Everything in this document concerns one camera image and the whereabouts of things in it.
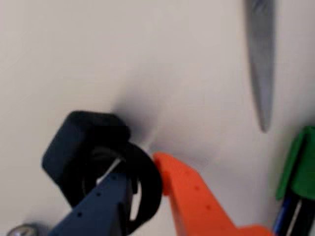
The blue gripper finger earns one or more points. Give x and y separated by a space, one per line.
98 209

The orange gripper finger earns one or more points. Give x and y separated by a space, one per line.
194 201

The silver round metal knob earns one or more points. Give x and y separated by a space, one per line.
24 229

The black marker with green cap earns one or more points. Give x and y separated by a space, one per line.
300 167

